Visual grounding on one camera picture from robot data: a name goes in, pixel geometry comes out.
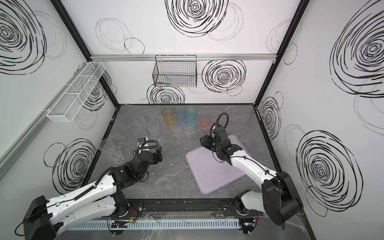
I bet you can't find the clear faceted glass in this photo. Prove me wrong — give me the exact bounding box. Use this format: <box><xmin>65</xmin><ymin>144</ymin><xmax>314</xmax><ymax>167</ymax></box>
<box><xmin>110</xmin><ymin>146</ymin><xmax>125</xmax><ymax>165</ymax></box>
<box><xmin>170</xmin><ymin>121</ymin><xmax>183</xmax><ymax>138</ymax></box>
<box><xmin>183</xmin><ymin>119</ymin><xmax>196</xmax><ymax>135</ymax></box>
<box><xmin>147</xmin><ymin>120</ymin><xmax>165</xmax><ymax>147</ymax></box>

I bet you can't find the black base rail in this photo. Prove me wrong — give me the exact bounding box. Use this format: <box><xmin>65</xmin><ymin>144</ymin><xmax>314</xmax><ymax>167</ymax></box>
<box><xmin>128</xmin><ymin>198</ymin><xmax>264</xmax><ymax>218</ymax></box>

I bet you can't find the white slotted cable duct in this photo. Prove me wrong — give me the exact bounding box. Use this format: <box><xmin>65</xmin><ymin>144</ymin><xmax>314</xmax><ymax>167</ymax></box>
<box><xmin>70</xmin><ymin>219</ymin><xmax>241</xmax><ymax>231</ymax></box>

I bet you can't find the blue tall glass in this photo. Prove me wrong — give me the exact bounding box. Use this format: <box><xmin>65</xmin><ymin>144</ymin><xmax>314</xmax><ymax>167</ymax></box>
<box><xmin>174</xmin><ymin>106</ymin><xmax>187</xmax><ymax>123</ymax></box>

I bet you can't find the white mesh shelf basket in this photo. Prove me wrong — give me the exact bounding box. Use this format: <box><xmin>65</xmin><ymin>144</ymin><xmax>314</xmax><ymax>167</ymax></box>
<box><xmin>47</xmin><ymin>62</ymin><xmax>106</xmax><ymax>123</ymax></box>

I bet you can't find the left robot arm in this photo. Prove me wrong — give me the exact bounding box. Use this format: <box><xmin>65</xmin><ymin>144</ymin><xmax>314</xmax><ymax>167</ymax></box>
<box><xmin>20</xmin><ymin>147</ymin><xmax>163</xmax><ymax>240</ymax></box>

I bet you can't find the clear plain cup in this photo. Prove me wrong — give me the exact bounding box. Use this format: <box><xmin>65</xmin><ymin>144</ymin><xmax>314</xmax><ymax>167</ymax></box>
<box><xmin>99</xmin><ymin>139</ymin><xmax>118</xmax><ymax>160</ymax></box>

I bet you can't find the pink short glass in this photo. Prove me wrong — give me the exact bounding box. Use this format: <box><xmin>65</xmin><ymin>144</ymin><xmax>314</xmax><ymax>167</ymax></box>
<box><xmin>199</xmin><ymin>115</ymin><xmax>211</xmax><ymax>130</ymax></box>

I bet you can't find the yellow tall glass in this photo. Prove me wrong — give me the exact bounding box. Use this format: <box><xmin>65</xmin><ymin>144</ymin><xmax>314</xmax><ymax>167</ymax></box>
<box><xmin>162</xmin><ymin>107</ymin><xmax>176</xmax><ymax>127</ymax></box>

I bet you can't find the frosted clear tall glass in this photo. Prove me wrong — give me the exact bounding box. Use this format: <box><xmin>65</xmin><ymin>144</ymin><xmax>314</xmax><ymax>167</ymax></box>
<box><xmin>134</xmin><ymin>115</ymin><xmax>148</xmax><ymax>139</ymax></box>

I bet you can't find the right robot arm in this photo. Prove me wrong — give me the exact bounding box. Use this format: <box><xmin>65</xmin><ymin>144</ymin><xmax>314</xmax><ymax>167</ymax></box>
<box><xmin>200</xmin><ymin>124</ymin><xmax>303</xmax><ymax>226</ymax></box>

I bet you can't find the lilac plastic tray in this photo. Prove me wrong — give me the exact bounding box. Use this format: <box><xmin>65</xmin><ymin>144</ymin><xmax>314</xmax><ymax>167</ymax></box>
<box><xmin>186</xmin><ymin>147</ymin><xmax>246</xmax><ymax>195</ymax></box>

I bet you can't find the black wire basket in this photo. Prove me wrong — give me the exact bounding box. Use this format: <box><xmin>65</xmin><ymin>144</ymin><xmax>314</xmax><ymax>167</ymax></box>
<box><xmin>152</xmin><ymin>55</ymin><xmax>198</xmax><ymax>88</ymax></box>

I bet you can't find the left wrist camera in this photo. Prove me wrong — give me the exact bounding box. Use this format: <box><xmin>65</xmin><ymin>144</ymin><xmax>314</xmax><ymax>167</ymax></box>
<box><xmin>137</xmin><ymin>137</ymin><xmax>148</xmax><ymax>147</ymax></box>

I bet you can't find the teal tall glass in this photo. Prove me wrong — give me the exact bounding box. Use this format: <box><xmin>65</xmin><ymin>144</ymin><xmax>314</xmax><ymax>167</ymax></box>
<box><xmin>187</xmin><ymin>108</ymin><xmax>198</xmax><ymax>122</ymax></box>

